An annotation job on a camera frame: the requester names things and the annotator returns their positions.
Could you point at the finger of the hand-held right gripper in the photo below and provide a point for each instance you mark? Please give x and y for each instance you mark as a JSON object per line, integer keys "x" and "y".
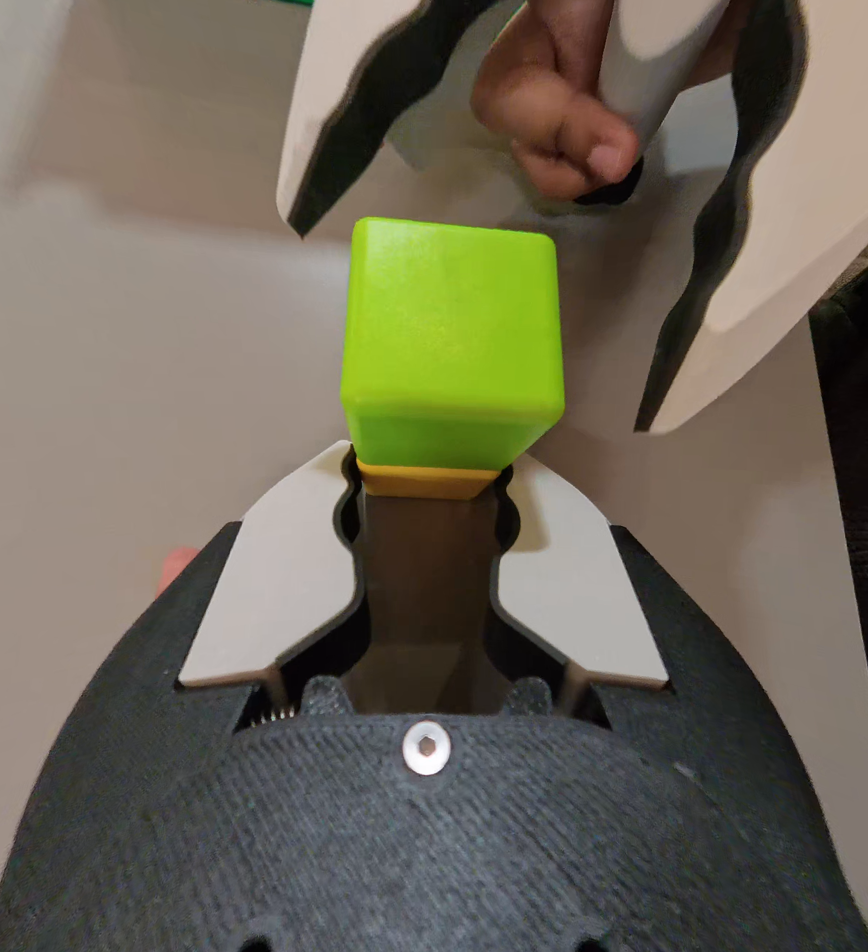
{"x": 337, "y": 97}
{"x": 813, "y": 186}

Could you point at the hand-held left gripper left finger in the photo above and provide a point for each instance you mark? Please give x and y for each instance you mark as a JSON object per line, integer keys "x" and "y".
{"x": 270, "y": 587}

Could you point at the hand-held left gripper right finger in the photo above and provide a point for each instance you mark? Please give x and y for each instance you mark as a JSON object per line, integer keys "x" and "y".
{"x": 582, "y": 595}

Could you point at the yellow cube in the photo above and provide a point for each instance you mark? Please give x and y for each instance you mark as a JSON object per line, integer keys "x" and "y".
{"x": 426, "y": 482}

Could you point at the lime green cube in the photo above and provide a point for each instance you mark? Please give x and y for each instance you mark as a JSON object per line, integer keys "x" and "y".
{"x": 448, "y": 335}

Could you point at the grey desk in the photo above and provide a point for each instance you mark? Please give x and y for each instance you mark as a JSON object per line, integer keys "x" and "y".
{"x": 144, "y": 335}

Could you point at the person's left hand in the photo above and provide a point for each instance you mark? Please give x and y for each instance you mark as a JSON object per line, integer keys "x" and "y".
{"x": 175, "y": 567}

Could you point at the person's right hand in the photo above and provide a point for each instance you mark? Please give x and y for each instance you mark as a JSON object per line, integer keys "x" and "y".
{"x": 553, "y": 97}

